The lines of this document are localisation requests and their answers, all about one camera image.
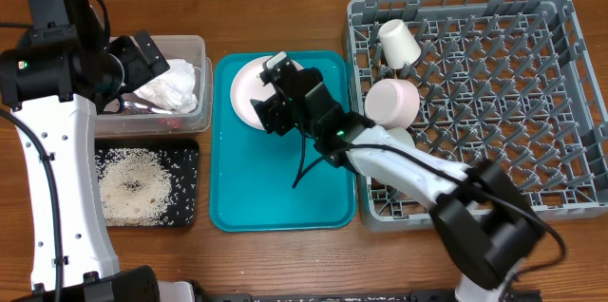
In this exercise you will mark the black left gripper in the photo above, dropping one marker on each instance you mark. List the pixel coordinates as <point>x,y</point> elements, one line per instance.
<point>142,70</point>

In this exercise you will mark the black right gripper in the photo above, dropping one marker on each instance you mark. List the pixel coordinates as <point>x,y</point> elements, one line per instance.
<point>275,114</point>

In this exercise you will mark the white tissue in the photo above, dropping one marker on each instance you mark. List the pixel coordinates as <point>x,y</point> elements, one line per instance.
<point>174,89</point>

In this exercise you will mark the large pink plate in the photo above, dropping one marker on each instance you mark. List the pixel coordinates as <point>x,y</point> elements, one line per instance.
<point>247,86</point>

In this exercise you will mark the red snack wrapper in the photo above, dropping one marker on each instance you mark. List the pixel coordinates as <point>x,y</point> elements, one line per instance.
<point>147,116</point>

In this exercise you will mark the small pink plate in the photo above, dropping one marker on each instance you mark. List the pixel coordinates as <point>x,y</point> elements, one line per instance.
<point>392,103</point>

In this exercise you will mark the grey bowl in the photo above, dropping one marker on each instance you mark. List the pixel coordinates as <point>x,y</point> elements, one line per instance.
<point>402,135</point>

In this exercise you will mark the cooked white rice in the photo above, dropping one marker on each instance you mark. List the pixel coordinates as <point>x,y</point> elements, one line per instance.
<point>135,188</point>

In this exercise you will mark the cream cup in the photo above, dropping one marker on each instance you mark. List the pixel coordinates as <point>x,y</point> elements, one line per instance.
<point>399,45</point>

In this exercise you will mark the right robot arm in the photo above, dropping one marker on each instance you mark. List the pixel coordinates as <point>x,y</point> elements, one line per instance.
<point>485,223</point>

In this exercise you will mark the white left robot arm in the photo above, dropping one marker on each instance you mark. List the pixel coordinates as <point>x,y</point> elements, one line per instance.
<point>53,89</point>

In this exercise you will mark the clear plastic bin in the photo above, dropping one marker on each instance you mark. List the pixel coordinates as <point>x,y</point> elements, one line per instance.
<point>190,48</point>

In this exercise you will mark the teal plastic tray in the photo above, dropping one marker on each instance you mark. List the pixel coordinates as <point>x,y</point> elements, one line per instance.
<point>252,178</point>

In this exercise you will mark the black tray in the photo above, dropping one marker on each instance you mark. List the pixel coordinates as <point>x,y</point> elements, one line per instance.
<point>185,183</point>

